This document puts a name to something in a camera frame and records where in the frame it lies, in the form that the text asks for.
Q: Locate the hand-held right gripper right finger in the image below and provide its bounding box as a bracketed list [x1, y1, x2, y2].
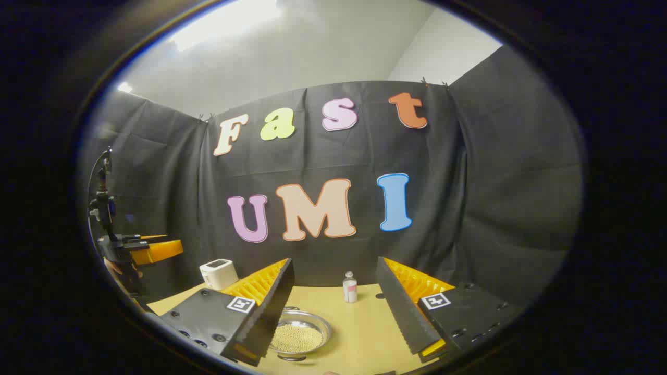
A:
[376, 256, 524, 364]

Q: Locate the pile of yellow soybeans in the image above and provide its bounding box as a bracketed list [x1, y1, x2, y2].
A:
[272, 322, 324, 354]

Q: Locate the steel pot with black handle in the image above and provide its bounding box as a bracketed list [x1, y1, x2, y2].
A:
[268, 307, 332, 361]

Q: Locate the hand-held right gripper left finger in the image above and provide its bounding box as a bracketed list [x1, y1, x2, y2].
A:
[159, 258, 295, 367]

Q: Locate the white toaster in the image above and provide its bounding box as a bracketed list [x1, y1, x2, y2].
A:
[199, 258, 239, 291]

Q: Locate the clear bottle with pink label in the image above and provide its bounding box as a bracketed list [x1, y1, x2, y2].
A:
[342, 271, 358, 304]

